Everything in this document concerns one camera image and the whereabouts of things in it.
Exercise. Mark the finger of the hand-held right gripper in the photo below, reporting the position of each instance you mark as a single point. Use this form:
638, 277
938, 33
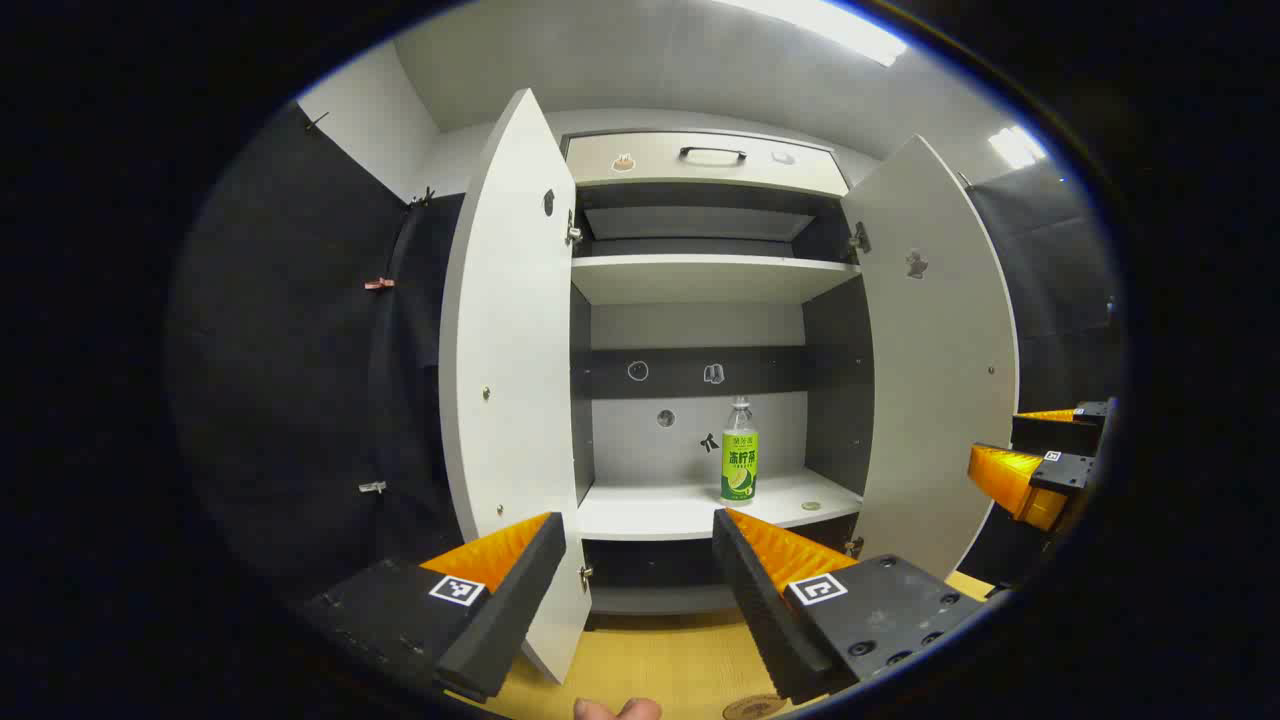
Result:
1010, 478
1050, 435

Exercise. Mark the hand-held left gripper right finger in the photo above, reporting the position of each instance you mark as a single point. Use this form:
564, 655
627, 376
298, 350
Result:
770, 625

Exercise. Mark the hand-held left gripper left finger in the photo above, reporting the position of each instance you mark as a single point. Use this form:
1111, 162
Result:
500, 620

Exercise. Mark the round brown coaster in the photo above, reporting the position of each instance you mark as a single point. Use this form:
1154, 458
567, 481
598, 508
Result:
752, 709

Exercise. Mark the white cabinet door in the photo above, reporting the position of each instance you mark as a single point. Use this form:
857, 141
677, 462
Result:
510, 350
930, 400

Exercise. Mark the clear bottle with green label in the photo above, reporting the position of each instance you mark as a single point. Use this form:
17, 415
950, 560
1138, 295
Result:
739, 465

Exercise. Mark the white and grey cabinet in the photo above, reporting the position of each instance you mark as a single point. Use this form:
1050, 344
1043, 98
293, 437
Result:
690, 280

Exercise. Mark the white cabinet drawer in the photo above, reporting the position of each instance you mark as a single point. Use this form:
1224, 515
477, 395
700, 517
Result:
660, 160

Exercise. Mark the black backdrop cloth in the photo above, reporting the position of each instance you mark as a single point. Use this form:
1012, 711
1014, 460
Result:
1050, 280
290, 380

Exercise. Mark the small ceiling light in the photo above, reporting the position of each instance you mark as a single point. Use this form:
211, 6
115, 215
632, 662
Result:
1017, 147

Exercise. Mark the black cloth clip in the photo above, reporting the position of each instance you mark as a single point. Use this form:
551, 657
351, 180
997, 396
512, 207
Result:
422, 197

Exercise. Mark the long ceiling light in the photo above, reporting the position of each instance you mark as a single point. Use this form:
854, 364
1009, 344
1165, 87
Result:
830, 25

